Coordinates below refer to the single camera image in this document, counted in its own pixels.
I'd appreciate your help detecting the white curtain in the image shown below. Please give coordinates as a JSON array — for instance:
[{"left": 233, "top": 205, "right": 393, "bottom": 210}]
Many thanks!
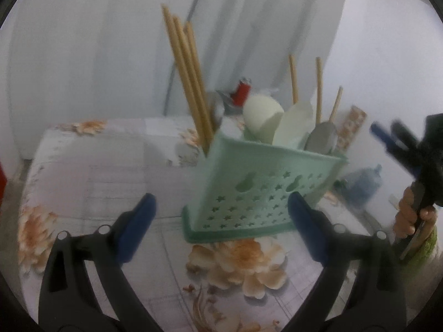
[{"left": 7, "top": 0, "right": 350, "bottom": 125}]

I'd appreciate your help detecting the green plastic utensil holder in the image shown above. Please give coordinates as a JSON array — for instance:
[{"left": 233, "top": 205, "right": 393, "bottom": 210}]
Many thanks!
[{"left": 182, "top": 133, "right": 348, "bottom": 243}]

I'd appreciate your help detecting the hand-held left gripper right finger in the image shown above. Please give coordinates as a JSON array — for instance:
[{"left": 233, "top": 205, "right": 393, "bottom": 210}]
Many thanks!
[{"left": 282, "top": 191, "right": 407, "bottom": 332}]

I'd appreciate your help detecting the red bottle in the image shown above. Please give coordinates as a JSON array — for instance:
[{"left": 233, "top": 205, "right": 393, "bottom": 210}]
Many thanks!
[{"left": 233, "top": 78, "right": 253, "bottom": 106}]

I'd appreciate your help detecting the metal spoon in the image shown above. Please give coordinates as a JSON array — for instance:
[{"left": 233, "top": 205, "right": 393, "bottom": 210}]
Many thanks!
[{"left": 305, "top": 121, "right": 338, "bottom": 154}]

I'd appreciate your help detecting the blue water jug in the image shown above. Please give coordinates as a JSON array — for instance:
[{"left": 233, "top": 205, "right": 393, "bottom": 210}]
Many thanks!
[{"left": 341, "top": 164, "right": 383, "bottom": 208}]

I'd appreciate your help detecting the floral tablecloth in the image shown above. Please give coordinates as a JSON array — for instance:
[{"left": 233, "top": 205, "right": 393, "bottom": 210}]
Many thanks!
[{"left": 16, "top": 118, "right": 381, "bottom": 332}]

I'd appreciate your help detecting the person's right hand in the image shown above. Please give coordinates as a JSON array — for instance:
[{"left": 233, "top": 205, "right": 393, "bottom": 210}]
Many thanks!
[{"left": 393, "top": 187, "right": 437, "bottom": 239}]

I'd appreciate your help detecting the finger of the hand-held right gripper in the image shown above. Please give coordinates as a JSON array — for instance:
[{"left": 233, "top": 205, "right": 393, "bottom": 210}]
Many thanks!
[
  {"left": 370, "top": 122, "right": 421, "bottom": 180},
  {"left": 391, "top": 119, "right": 421, "bottom": 153}
]

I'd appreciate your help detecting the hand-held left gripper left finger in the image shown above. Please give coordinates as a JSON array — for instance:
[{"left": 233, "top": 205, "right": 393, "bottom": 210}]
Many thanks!
[{"left": 39, "top": 193, "right": 163, "bottom": 332}]

